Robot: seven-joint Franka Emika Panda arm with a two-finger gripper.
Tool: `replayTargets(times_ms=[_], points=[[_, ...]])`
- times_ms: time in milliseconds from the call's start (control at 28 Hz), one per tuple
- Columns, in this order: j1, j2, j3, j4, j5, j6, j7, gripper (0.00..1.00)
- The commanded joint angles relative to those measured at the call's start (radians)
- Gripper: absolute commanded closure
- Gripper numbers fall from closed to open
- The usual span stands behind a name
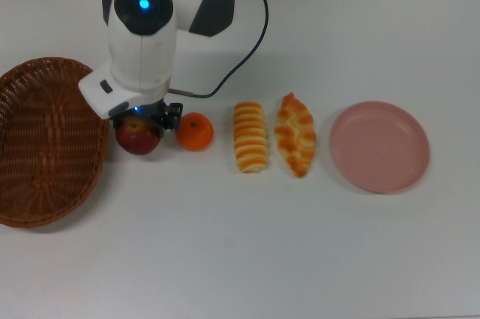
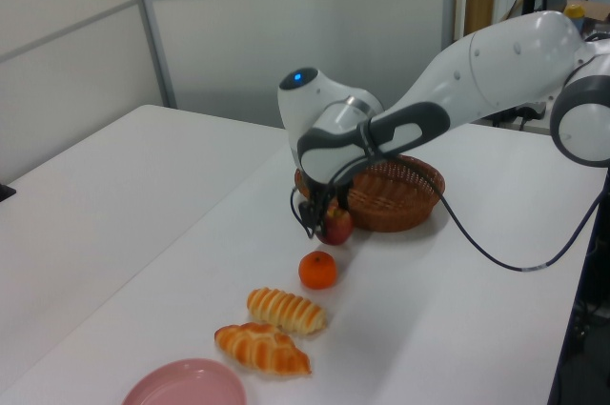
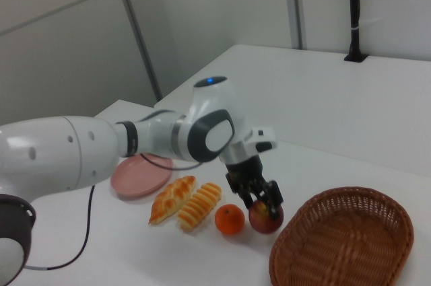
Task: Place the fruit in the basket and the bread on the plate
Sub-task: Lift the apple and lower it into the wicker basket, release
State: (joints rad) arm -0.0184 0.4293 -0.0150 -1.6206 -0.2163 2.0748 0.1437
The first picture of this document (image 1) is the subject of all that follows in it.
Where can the pink plate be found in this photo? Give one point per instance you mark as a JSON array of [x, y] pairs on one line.
[[379, 146]]

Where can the orange toy tangerine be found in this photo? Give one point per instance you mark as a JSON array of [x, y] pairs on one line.
[[195, 133]]

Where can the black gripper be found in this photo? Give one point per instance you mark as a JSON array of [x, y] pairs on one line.
[[150, 110]]

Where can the brown woven basket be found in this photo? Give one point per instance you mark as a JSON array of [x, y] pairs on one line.
[[48, 154]]

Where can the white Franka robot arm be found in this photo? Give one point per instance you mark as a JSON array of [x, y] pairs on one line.
[[142, 52]]

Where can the red toy apple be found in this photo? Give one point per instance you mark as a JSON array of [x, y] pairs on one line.
[[137, 140]]

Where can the braided toy bread loaf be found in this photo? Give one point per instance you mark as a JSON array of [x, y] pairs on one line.
[[295, 135]]

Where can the striped toy bread roll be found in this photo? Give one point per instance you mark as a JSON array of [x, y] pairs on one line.
[[250, 139]]

